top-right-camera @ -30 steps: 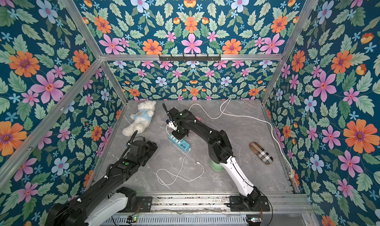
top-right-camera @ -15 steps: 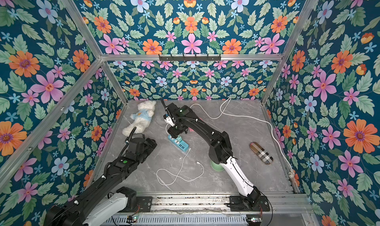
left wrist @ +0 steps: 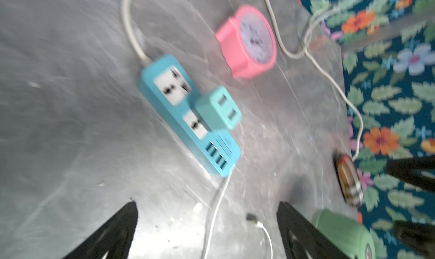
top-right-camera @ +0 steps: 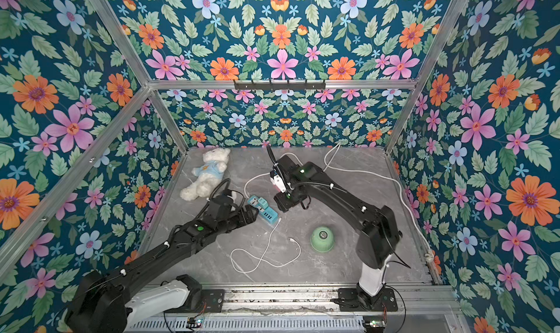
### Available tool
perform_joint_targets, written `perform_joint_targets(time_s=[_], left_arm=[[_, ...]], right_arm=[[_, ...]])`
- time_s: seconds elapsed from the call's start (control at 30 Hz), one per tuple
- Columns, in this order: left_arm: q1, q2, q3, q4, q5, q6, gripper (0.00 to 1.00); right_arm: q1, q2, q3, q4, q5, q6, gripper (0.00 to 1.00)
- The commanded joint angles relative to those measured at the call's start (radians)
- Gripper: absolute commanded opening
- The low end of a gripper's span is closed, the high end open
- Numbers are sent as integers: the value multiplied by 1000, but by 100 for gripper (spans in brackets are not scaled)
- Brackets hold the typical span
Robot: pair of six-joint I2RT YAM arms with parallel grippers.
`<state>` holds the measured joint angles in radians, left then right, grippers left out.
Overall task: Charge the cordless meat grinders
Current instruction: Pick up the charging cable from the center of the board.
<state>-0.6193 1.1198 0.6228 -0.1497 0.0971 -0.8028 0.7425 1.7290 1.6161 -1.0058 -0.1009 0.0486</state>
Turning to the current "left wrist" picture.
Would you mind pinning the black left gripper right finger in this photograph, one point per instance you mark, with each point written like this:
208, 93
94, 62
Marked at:
301, 240

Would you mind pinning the plaid glasses case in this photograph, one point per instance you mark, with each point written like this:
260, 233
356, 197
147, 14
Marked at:
348, 180

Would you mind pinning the pink alarm clock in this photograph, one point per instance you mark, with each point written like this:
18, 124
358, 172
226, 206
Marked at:
247, 42

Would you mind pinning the teal power strip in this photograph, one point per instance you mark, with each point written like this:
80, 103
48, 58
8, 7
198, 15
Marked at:
172, 93

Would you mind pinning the teal USB wall charger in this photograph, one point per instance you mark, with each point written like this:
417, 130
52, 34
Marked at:
218, 110

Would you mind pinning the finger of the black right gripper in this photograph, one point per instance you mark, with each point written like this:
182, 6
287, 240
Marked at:
418, 236
409, 171

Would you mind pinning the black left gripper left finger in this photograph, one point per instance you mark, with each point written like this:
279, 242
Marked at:
113, 239

